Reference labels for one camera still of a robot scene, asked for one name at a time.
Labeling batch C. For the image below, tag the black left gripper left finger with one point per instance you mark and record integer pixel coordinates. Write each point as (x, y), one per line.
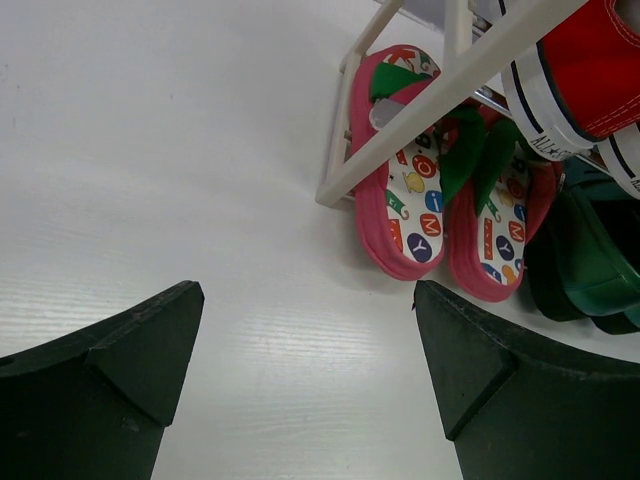
(94, 404)

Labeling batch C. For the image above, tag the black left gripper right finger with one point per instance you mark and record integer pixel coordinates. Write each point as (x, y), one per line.
(518, 405)

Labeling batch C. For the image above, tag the pink slipper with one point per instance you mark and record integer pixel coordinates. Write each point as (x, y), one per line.
(499, 209)
(400, 206)

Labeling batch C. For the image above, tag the red canvas sneaker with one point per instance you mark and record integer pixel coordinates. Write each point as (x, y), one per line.
(620, 153)
(577, 85)

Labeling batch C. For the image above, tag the cream shoe shelf chrome bars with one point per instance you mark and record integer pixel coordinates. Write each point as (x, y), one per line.
(467, 66)

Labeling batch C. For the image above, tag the right dark green loafer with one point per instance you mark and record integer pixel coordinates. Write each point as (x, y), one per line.
(622, 323)

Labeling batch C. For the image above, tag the dark green loafer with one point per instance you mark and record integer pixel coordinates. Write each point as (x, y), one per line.
(622, 323)
(584, 259)

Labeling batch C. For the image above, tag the left dark green loafer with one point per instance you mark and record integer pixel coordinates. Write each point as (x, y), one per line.
(584, 259)

